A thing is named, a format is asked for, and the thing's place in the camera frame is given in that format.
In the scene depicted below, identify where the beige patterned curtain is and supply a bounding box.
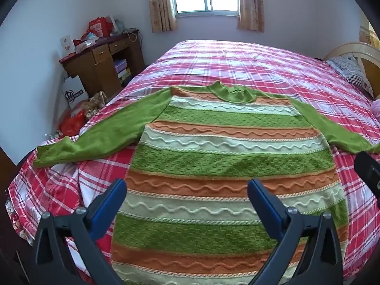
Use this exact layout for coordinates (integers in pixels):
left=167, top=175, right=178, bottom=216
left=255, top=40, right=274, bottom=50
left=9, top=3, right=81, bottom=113
left=237, top=0, right=265, bottom=33
left=148, top=0, right=178, bottom=33

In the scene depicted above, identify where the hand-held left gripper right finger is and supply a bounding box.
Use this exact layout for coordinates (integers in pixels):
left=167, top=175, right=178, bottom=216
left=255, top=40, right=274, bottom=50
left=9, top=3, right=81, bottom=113
left=247, top=179, right=345, bottom=285

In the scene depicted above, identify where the green orange striped knit sweater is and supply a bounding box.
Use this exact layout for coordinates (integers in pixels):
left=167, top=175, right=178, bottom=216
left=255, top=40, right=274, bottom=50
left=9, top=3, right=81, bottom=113
left=33, top=81, right=380, bottom=285

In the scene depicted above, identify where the white paper bag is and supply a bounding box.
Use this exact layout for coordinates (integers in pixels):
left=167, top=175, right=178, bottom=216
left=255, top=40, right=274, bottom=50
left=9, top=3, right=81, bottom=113
left=62, top=76, right=89, bottom=109

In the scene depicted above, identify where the bed with red plaid sheet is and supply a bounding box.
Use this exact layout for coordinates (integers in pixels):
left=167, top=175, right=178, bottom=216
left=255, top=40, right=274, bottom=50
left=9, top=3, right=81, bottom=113
left=6, top=39, right=380, bottom=285

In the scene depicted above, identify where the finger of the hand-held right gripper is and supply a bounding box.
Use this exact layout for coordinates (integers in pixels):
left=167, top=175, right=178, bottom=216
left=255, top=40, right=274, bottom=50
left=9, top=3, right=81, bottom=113
left=354, top=151, right=380, bottom=207

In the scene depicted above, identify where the white printed box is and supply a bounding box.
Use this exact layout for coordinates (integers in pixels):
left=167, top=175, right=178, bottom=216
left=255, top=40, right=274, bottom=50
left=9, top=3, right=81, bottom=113
left=59, top=36, right=75, bottom=54

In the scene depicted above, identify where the brown wooden desk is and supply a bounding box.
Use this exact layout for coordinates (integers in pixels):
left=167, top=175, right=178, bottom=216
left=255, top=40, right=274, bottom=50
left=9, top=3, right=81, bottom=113
left=59, top=30, right=146, bottom=101

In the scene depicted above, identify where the striped pillow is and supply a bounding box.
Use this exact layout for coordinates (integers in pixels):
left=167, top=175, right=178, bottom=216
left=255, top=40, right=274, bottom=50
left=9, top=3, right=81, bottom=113
left=327, top=54, right=374, bottom=96

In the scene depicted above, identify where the red gift box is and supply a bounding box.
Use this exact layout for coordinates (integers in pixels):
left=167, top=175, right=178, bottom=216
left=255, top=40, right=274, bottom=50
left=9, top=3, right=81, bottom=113
left=88, top=17, right=112, bottom=38

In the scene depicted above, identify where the dark wooden cabinet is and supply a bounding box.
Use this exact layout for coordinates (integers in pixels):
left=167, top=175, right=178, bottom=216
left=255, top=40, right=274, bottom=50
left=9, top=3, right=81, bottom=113
left=0, top=147, right=33, bottom=285

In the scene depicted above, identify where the red plastic bag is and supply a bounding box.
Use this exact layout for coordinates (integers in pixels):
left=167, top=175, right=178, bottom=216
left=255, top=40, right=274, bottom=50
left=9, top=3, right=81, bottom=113
left=59, top=110, right=86, bottom=137

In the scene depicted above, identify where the brown patterned bag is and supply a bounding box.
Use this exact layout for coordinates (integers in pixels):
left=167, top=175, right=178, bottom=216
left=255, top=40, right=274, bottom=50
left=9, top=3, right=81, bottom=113
left=86, top=91, right=108, bottom=116

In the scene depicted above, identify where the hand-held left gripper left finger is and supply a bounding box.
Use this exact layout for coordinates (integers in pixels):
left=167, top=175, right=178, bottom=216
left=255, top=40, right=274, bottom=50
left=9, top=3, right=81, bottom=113
left=31, top=178, right=128, bottom=285

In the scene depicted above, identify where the light wooden headboard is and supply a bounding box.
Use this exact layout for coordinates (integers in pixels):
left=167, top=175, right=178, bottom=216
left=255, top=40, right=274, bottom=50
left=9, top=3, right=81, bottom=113
left=323, top=42, right=380, bottom=98

